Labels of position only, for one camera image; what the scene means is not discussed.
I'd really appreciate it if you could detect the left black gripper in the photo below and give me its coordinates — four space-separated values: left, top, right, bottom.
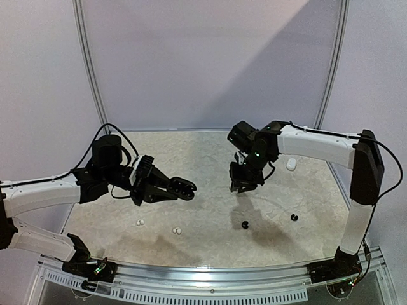
104 164 181 206

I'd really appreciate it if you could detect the black earbud charging case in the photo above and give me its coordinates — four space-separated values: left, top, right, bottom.
166 177 197 201

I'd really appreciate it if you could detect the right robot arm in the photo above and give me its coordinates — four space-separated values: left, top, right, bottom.
227 121 384 277

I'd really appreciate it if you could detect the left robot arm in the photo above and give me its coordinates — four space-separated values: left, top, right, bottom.
1 135 196 276

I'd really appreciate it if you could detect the white oval charging case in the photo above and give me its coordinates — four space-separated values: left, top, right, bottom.
286 158 297 171

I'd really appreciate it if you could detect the white clip earbud right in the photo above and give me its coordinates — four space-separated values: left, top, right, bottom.
172 227 182 235

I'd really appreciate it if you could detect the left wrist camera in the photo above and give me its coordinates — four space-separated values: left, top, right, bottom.
129 155 154 191

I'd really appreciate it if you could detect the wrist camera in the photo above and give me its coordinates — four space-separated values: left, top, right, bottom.
234 151 247 166
129 155 154 191

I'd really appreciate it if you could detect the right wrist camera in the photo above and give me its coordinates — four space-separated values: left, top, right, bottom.
234 151 247 166

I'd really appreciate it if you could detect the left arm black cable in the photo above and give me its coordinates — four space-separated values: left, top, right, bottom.
0 123 141 200

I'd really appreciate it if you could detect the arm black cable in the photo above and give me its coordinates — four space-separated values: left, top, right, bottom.
260 120 405 274
0 123 141 200

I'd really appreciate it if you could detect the aluminium front rail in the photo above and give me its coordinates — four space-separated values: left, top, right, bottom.
28 248 397 304

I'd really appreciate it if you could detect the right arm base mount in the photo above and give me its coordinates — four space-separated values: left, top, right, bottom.
306 252 362 283

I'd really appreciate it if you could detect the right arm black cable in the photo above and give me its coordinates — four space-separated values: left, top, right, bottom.
260 120 405 274

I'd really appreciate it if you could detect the left aluminium frame post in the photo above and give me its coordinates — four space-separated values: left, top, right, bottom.
72 0 109 125

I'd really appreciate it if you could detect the aluminium frame post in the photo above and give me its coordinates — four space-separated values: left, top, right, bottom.
72 0 109 125
314 0 350 129

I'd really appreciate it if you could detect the right aluminium frame post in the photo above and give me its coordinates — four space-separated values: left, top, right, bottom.
314 0 350 129

